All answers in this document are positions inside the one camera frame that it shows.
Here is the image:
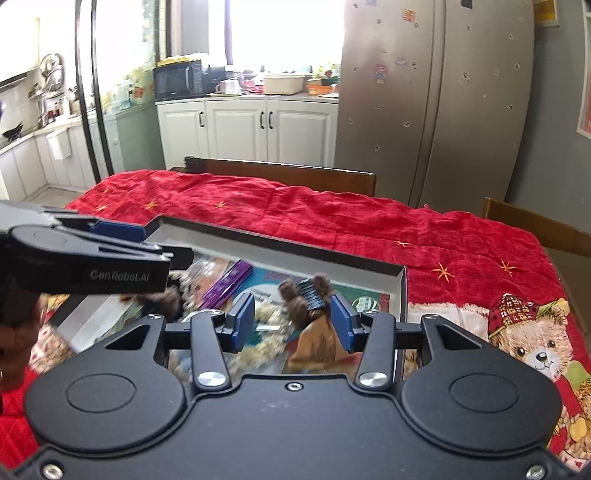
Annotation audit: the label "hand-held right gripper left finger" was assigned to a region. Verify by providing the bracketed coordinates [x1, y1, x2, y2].
[104, 293, 256, 389]

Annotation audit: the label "white plastic container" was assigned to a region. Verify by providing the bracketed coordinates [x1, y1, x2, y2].
[263, 73, 306, 96]

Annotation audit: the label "long wooden chair back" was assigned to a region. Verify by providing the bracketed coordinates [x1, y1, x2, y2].
[167, 156, 378, 198]

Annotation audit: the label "red bear printed blanket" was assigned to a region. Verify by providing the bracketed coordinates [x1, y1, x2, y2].
[0, 169, 591, 476]

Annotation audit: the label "silver refrigerator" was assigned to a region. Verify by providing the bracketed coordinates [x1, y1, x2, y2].
[334, 0, 537, 209]

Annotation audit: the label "yellow cloth on microwave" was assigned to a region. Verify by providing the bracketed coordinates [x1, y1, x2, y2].
[156, 55, 202, 68]

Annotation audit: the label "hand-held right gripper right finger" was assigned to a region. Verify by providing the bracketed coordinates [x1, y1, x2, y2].
[330, 293, 490, 389]

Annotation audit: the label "black microwave oven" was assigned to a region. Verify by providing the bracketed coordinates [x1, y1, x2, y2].
[153, 60, 205, 101]

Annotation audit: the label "black kettle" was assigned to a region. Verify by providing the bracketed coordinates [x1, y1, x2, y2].
[203, 66, 227, 96]

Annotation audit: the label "purple box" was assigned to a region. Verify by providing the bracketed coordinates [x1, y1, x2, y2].
[201, 259, 254, 309]

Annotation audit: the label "brown snack packet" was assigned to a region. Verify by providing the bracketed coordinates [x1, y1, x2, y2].
[284, 318, 348, 376]

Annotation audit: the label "cream braided rope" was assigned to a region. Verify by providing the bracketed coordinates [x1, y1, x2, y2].
[250, 302, 297, 334]

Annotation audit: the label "black door frame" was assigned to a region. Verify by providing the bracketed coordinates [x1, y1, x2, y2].
[75, 0, 117, 184]

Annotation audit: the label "orange bowl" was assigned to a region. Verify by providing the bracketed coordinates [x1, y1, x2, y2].
[305, 78, 341, 97]

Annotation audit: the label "short wooden chair back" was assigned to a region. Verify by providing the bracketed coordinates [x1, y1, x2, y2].
[482, 197, 591, 274]

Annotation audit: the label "black cardboard box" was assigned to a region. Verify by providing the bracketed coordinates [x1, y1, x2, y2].
[46, 215, 410, 385]

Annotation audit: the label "brown fluffy hair tie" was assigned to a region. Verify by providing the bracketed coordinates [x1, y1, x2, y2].
[121, 285, 184, 322]

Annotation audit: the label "wall poster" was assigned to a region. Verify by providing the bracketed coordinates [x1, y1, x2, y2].
[575, 68, 591, 140]

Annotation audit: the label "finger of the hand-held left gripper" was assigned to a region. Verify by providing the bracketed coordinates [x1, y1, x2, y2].
[55, 213, 145, 241]
[60, 230, 195, 271]

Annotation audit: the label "yellow framed picture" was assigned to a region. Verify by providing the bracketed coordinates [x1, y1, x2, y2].
[533, 0, 560, 27]

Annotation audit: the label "person's left hand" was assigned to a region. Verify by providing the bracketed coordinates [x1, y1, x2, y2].
[0, 294, 49, 394]

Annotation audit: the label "illustrated picture book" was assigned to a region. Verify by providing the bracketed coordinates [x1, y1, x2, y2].
[166, 258, 399, 376]

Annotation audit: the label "white kitchen cabinet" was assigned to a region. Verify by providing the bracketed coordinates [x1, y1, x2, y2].
[156, 93, 341, 175]

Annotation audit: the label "black claw clip brown pompoms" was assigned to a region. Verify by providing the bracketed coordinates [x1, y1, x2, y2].
[277, 273, 343, 325]

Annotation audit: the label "white hanging bin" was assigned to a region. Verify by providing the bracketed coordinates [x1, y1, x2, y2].
[45, 128, 73, 161]

